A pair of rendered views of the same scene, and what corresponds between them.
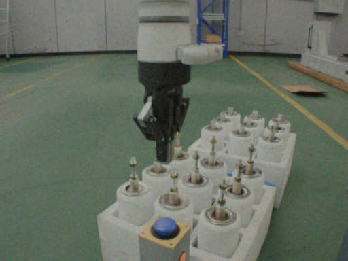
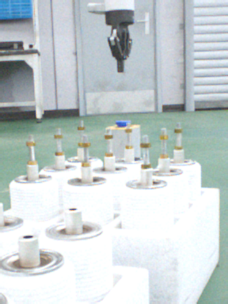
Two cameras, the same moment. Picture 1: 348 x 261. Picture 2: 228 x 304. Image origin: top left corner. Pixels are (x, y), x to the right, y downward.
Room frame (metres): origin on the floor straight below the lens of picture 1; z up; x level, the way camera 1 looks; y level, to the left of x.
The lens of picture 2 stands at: (1.76, -0.22, 0.45)
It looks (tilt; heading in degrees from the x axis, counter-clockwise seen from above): 12 degrees down; 174
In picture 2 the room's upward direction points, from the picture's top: 2 degrees counter-clockwise
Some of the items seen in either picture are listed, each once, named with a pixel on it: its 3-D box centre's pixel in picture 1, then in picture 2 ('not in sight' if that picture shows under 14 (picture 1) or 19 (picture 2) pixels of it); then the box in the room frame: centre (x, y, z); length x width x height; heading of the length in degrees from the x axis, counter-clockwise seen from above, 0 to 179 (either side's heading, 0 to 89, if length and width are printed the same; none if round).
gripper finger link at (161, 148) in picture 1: (158, 147); not in sight; (0.41, 0.01, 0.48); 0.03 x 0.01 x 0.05; 150
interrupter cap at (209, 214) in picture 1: (220, 215); (82, 160); (0.55, -0.12, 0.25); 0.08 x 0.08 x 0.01
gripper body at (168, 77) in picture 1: (164, 87); (119, 27); (0.42, 0.01, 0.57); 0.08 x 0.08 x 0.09
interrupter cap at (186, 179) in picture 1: (195, 180); (110, 170); (0.71, -0.07, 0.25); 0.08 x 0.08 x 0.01
